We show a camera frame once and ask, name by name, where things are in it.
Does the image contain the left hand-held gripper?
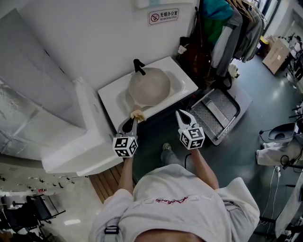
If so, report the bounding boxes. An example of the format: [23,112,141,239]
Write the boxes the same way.
[112,117,139,158]

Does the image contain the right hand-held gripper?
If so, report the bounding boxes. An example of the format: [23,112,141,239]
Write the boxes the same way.
[175,109,206,151]

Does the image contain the yellow sponge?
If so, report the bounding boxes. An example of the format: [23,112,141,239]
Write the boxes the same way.
[130,110,146,123]

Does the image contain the person's left forearm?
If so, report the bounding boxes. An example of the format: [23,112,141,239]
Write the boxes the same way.
[117,156,134,193]

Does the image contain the person's right forearm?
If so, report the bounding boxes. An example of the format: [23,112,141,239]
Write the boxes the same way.
[190,148,220,190]

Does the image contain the dark sink cabinet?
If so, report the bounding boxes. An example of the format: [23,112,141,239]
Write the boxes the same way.
[123,94,199,133]

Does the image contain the metal step platform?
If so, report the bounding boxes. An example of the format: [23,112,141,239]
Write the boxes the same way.
[188,81,253,146]

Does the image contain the white sink basin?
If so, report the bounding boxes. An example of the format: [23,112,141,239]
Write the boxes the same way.
[97,56,199,130]

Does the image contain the person's blue jeans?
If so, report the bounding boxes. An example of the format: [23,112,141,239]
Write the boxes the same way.
[160,149,187,169]

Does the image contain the white stepped platform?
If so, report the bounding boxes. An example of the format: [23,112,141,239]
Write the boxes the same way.
[40,76,124,177]

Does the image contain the black bag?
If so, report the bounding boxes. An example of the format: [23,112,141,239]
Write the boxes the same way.
[208,68,234,91]

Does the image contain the wooden slat board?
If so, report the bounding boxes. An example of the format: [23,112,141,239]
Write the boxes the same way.
[89,162,137,204]

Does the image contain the black faucet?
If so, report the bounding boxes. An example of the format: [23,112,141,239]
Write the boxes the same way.
[133,58,146,76]

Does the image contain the white plush item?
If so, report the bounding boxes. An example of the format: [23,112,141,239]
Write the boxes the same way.
[228,63,240,78]

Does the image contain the person in white coat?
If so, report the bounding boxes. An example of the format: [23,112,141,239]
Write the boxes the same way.
[89,164,261,242]

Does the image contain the row of hanging clothes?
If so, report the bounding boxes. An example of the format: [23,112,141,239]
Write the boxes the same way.
[198,0,266,78]

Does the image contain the grey oval chair shell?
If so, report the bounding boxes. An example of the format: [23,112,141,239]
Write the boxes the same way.
[267,122,297,143]

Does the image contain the silver foil sheet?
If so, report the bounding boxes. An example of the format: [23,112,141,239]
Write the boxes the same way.
[0,78,87,161]

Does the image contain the black bin with yellow lid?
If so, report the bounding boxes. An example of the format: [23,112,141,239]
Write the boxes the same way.
[257,35,270,57]

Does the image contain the cardboard box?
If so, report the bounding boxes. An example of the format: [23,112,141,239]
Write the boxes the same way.
[262,35,292,76]

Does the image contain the beige locker cabinet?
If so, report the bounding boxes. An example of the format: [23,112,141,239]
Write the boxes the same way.
[0,162,92,197]

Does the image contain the black chair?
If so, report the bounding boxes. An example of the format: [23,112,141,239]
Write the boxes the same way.
[25,194,66,225]

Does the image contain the white desk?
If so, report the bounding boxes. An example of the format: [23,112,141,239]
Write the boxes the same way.
[276,186,303,239]

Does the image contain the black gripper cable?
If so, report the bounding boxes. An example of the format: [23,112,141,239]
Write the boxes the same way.
[184,153,193,170]

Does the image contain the grey strap with buckle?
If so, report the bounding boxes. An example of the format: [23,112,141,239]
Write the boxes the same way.
[104,225,119,242]

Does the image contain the white power strip cable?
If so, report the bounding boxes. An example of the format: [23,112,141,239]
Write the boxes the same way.
[269,165,283,222]

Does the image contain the no smoking wall sign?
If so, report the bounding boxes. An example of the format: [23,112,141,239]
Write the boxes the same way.
[148,9,180,27]

